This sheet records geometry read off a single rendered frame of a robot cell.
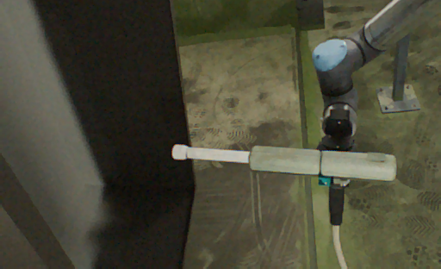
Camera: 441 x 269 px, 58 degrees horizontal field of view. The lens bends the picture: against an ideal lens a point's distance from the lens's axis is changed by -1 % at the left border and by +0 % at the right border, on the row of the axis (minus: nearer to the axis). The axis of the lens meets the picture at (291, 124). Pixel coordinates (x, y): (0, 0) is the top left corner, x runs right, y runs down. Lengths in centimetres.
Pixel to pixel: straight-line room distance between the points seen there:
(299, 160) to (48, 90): 66
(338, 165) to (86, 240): 77
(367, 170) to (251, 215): 96
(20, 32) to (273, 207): 111
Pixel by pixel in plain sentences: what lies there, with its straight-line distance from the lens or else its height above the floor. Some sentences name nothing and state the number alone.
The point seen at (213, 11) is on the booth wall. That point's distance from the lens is 272.
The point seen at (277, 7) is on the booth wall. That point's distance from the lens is 267.
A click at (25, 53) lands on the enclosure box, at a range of 108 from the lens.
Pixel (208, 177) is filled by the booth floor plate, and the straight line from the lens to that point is 186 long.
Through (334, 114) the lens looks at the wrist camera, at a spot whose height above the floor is 84.
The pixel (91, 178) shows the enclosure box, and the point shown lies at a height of 55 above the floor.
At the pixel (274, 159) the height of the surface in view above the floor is 82.
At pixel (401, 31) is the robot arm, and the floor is 92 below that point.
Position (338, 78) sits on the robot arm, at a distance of 101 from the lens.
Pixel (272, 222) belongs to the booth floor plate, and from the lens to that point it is 165.
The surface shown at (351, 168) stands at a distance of 80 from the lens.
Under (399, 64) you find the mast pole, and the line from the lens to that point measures 199.
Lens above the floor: 144
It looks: 44 degrees down
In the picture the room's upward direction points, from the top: 9 degrees counter-clockwise
